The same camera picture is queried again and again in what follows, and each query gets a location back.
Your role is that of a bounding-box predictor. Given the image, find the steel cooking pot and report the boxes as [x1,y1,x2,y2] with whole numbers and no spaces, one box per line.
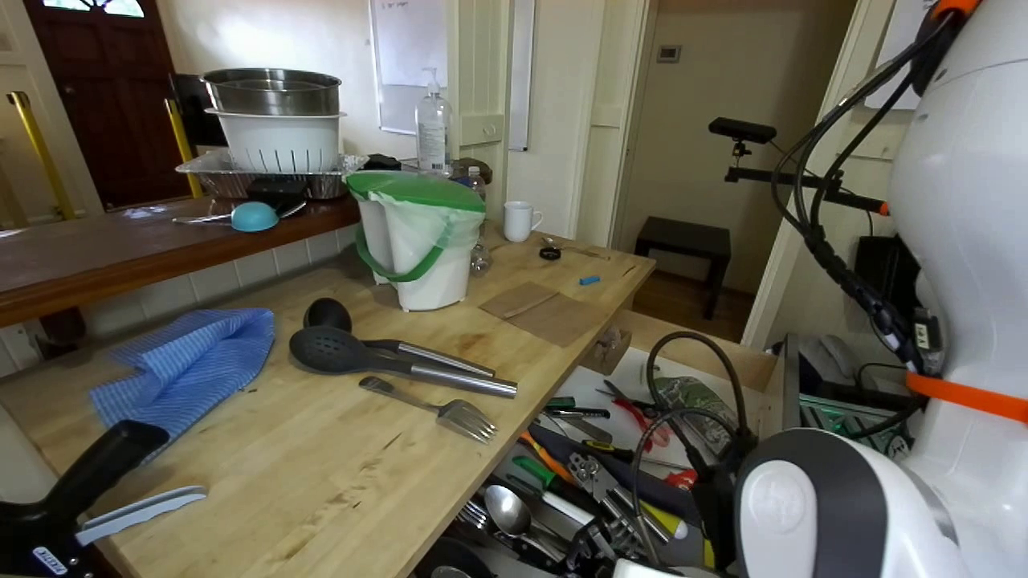
[201,67,345,120]

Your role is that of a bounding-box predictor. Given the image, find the white bin green lid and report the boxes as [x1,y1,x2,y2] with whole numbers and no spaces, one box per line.
[345,170,491,314]

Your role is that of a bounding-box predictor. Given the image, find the black bag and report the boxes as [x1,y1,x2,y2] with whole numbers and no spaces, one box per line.
[853,234,927,325]

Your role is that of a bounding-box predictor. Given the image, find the green printed plastic bag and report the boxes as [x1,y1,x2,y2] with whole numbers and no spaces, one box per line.
[645,371,745,432]

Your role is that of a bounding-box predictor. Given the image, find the black camera on mount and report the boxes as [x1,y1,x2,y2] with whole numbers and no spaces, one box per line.
[706,114,780,159]

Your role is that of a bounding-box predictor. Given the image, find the white mug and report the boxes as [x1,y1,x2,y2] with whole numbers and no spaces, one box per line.
[502,200,543,246]

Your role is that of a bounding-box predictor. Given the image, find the clear plastic water bottle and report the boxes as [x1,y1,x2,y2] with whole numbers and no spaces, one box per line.
[416,83,451,173]

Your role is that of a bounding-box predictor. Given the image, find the white wall paper sheet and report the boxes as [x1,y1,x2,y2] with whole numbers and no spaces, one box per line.
[366,0,453,138]

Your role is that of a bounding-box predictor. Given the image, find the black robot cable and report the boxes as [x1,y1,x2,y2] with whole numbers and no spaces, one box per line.
[644,2,951,469]

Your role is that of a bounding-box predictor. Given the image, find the grey metal tray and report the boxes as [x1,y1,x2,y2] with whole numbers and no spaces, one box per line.
[175,146,366,202]

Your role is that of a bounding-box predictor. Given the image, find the dark wooden counter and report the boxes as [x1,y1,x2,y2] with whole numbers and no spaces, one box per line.
[0,191,364,331]

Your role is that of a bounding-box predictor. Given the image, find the black cutlery tray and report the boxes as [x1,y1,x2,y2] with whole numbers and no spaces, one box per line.
[429,419,742,578]

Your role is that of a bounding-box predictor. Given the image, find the green black handled tool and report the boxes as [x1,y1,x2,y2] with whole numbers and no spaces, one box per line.
[543,395,614,425]

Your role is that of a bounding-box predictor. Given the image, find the black stool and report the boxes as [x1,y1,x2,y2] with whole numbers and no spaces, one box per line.
[634,216,735,320]

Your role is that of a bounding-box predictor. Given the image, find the open wooden drawer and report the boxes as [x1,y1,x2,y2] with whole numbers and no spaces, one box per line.
[416,309,792,578]

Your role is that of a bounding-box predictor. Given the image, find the black slotted spoon silver handle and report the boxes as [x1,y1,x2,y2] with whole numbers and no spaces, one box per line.
[285,320,521,402]

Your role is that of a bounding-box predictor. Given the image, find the silver fork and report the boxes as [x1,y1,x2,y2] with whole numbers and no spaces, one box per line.
[358,371,502,446]

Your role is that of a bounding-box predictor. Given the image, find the orange handled tool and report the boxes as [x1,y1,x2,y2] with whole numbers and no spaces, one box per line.
[521,431,576,484]

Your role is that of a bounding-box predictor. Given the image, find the brown square mat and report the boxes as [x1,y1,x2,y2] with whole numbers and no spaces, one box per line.
[510,293,610,348]

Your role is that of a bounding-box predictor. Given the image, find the yellow pole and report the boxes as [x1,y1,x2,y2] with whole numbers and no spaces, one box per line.
[160,96,207,202]
[4,90,79,221]

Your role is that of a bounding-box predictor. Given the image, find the white handled knife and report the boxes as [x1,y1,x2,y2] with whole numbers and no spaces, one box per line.
[540,489,614,542]

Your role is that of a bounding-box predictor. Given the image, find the black mount arm orange joints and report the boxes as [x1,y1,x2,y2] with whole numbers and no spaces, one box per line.
[723,162,893,219]

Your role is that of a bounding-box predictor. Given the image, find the blue cloth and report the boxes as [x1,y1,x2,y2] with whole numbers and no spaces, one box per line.
[88,304,279,439]

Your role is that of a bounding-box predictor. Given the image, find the silver can opener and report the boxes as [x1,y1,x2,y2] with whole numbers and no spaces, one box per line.
[566,446,669,552]

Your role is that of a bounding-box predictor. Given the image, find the dark wooden door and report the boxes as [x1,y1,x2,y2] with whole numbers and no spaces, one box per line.
[24,0,201,213]

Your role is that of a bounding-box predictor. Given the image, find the grey control box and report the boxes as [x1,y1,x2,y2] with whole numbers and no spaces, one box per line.
[796,331,913,410]

